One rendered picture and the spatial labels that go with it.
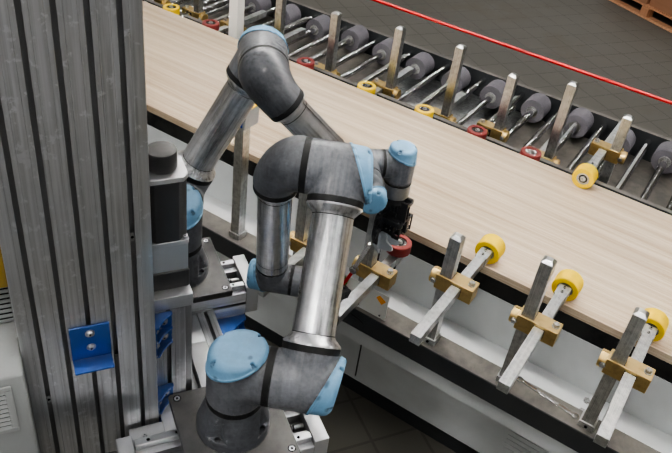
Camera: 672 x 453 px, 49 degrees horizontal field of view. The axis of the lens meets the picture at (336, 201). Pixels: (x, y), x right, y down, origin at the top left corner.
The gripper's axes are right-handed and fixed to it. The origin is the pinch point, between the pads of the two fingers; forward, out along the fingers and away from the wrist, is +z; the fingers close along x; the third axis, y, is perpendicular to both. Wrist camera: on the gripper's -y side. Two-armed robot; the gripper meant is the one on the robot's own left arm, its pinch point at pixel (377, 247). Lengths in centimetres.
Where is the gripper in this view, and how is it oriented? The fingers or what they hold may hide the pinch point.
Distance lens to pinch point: 212.8
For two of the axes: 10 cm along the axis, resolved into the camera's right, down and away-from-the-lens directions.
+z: -1.1, 8.0, 5.8
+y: 8.3, 4.0, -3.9
